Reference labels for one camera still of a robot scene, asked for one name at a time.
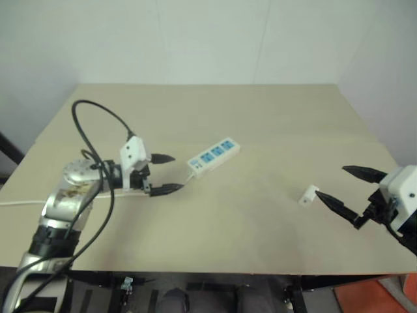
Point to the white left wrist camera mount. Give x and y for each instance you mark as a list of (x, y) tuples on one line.
[(132, 151)]

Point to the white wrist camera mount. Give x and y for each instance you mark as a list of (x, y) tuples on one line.
[(404, 189), (132, 151)]

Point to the white plug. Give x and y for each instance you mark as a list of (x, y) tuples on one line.
[(307, 196)]

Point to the dark rounded shape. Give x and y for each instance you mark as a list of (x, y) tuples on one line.
[(174, 301)]

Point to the white power strip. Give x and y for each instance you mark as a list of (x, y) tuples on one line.
[(213, 156)]

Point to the small metal clamp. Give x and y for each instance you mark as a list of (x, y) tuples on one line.
[(126, 283)]

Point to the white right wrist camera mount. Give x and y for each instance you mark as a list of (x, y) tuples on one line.
[(404, 189)]

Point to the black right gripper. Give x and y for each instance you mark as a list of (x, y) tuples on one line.
[(381, 208)]

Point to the black stand beside table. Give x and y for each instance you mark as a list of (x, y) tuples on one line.
[(8, 150)]

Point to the black table frame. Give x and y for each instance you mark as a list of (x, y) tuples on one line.
[(97, 277)]

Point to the orange object on floor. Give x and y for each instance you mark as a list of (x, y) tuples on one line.
[(358, 296)]

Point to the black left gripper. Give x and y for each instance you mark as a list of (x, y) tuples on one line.
[(140, 181)]

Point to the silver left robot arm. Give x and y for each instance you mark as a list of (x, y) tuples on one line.
[(65, 199)]

